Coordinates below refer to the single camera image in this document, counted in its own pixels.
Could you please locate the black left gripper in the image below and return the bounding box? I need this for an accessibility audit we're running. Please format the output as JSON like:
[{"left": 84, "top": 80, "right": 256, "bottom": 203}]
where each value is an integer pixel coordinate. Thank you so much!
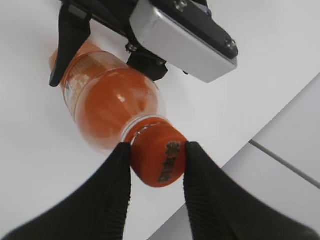
[{"left": 49, "top": 0, "right": 168, "bottom": 87}]

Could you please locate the orange bottle cap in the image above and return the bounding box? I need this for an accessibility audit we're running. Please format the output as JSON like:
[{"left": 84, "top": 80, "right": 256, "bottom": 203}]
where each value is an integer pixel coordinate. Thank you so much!
[{"left": 125, "top": 117, "right": 187, "bottom": 188}]

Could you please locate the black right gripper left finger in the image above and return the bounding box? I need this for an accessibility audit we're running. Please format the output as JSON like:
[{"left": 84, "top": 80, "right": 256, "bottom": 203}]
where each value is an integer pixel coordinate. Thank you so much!
[{"left": 4, "top": 142, "right": 132, "bottom": 240}]

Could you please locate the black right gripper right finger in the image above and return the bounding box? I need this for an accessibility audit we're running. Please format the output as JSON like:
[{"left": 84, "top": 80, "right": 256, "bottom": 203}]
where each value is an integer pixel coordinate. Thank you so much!
[{"left": 183, "top": 142, "right": 320, "bottom": 240}]

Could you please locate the orange drink plastic bottle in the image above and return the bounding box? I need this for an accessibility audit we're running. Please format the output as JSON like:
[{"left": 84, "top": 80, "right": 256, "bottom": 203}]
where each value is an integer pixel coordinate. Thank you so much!
[{"left": 59, "top": 41, "right": 166, "bottom": 151}]

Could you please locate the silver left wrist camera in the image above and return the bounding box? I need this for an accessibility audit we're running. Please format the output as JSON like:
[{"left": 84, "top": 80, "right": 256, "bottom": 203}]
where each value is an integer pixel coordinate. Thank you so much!
[{"left": 129, "top": 0, "right": 239, "bottom": 83}]

